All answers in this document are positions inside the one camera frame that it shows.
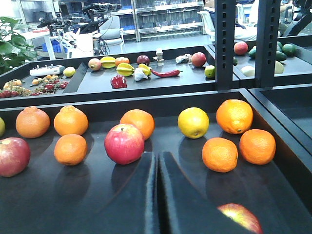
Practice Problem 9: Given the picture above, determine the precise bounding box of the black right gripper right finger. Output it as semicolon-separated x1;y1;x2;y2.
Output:
158;152;249;234

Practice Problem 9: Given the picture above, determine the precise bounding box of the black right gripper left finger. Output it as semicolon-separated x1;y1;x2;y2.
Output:
92;152;158;234

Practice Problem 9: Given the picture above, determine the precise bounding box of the red apple front middle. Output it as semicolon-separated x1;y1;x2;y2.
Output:
217;203;263;234

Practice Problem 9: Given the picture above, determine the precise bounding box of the red apple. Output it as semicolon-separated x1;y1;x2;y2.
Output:
104;124;145;165
217;203;263;234
0;137;31;177

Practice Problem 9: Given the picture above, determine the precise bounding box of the small orange right pair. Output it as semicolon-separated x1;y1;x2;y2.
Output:
202;137;238;173

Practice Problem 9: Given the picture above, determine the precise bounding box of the black wood produce stand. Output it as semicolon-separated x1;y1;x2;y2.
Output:
0;89;312;234

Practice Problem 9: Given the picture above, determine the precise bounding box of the small orange centre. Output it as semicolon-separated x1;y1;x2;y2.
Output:
54;134;88;166

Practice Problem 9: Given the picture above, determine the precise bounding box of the yellow round pear right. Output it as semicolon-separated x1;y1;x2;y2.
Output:
177;107;209;139

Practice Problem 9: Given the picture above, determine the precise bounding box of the orange behind middle apple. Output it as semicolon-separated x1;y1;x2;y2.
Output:
119;109;155;140

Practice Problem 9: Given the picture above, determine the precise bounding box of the small orange rightmost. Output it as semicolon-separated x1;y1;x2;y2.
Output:
239;129;276;165

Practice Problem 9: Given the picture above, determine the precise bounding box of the large orange far right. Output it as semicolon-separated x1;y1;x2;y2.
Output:
216;99;254;134

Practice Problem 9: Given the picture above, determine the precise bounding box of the orange with knob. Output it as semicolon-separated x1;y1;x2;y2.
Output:
54;105;89;136
16;106;50;138

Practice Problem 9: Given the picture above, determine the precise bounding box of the red bell pepper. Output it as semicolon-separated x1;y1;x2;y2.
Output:
110;75;127;89

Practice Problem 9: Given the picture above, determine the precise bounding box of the red apple far left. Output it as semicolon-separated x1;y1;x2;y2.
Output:
0;137;31;177

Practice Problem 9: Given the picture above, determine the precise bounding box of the orange with knob left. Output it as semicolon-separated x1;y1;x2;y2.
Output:
16;106;50;138

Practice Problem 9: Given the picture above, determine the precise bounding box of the white garlic bulb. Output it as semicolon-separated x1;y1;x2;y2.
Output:
134;68;148;81

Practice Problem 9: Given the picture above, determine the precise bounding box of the black upper display tray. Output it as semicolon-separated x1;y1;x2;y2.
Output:
0;46;221;108

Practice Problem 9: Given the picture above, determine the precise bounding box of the red chili pepper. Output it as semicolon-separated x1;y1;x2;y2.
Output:
151;69;182;78

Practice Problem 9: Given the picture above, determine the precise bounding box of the yellow starfruit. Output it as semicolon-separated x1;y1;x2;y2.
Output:
116;62;135;77

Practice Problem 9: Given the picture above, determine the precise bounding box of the yellow pear front left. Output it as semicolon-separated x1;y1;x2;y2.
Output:
0;117;5;137

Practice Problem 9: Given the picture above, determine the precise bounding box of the white handheld device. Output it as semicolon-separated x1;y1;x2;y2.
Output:
30;64;65;77

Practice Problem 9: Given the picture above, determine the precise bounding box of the potted green plant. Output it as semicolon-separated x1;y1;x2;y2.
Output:
0;17;37;74

